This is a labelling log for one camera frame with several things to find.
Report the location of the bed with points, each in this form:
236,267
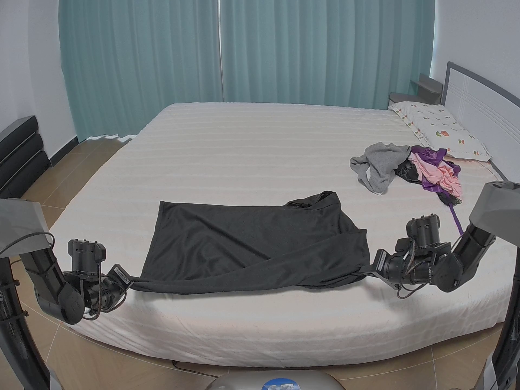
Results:
243,161

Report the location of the pile of clothes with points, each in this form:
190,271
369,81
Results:
438,177

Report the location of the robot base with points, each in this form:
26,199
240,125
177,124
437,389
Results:
243,382

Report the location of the black chest of drawers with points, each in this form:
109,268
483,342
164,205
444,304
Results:
20,157

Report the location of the blue-green curtain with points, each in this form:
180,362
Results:
142,55
325,39

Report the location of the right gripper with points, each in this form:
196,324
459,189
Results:
398,270

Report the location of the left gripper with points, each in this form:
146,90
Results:
105,295

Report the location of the black T-shirt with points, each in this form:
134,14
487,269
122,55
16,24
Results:
243,242

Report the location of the grey garment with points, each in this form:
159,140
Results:
382,165

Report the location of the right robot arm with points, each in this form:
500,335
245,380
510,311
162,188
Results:
475,242

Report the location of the white printed pillow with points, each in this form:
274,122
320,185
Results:
443,132

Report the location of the grey bedside table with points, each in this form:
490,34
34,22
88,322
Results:
426,85

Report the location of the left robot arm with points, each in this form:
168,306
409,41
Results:
44,282

